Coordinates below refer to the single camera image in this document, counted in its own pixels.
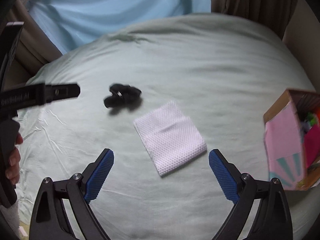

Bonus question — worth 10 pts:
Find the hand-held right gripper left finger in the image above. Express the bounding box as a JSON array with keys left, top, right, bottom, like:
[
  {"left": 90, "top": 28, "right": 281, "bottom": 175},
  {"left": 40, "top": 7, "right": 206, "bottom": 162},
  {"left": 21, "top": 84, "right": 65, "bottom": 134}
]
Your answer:
[{"left": 29, "top": 148, "right": 115, "bottom": 240}]

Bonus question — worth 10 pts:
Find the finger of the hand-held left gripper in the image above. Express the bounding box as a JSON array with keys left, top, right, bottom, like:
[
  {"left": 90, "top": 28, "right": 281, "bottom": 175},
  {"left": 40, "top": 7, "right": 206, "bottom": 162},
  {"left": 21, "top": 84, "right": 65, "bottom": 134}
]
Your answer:
[{"left": 44, "top": 83, "right": 81, "bottom": 103}]

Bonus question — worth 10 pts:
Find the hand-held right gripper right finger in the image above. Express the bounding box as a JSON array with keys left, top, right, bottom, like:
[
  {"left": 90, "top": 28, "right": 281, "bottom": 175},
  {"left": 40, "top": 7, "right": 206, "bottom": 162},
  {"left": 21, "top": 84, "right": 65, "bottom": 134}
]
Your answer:
[{"left": 208, "top": 149, "right": 293, "bottom": 240}]

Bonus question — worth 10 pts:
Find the black fabric bundle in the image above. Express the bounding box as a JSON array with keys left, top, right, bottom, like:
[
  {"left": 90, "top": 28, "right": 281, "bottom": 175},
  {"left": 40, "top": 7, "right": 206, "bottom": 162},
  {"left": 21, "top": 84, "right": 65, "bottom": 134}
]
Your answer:
[{"left": 103, "top": 83, "right": 143, "bottom": 111}]

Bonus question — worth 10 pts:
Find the white mesh cloth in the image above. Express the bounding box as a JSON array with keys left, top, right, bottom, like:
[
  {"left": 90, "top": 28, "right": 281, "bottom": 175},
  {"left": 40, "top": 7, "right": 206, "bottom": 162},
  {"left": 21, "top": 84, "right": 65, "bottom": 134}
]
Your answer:
[{"left": 133, "top": 100, "right": 208, "bottom": 178}]

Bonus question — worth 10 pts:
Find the paper-wrapped cardboard box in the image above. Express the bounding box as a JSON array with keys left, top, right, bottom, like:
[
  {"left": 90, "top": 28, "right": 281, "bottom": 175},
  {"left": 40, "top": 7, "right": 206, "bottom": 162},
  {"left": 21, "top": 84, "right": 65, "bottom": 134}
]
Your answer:
[{"left": 263, "top": 88, "right": 320, "bottom": 192}]

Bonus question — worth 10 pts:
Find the person's left forearm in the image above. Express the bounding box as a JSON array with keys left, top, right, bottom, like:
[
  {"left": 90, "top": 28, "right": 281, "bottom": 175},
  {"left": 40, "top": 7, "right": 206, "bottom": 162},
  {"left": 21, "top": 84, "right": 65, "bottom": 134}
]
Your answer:
[{"left": 0, "top": 200, "right": 20, "bottom": 240}]

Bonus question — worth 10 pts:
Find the person's left hand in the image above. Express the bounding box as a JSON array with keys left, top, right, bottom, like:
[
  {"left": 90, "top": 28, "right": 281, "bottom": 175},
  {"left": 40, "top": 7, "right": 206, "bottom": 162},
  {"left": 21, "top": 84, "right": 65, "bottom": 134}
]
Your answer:
[{"left": 5, "top": 132, "right": 23, "bottom": 188}]

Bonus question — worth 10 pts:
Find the beige headboard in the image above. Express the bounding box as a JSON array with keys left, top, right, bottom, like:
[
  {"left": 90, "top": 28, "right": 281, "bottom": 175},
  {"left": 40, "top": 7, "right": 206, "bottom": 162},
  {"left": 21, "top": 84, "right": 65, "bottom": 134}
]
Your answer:
[{"left": 6, "top": 55, "right": 38, "bottom": 85}]

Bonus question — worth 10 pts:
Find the brown curtain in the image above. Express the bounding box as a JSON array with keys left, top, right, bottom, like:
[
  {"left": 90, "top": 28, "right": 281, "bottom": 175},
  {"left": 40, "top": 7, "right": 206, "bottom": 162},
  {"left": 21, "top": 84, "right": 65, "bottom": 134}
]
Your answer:
[
  {"left": 14, "top": 0, "right": 63, "bottom": 67},
  {"left": 211, "top": 0, "right": 299, "bottom": 41}
]

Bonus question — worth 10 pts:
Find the light blue hanging cloth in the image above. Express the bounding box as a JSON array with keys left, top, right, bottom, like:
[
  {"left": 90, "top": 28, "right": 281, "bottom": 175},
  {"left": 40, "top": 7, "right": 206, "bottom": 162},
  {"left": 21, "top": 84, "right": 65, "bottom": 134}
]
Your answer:
[{"left": 27, "top": 0, "right": 213, "bottom": 56}]

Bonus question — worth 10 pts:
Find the pale green bed sheet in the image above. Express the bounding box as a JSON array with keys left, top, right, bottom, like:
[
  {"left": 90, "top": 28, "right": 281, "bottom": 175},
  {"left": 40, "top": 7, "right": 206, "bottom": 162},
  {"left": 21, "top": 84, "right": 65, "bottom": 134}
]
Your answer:
[{"left": 15, "top": 13, "right": 320, "bottom": 240}]

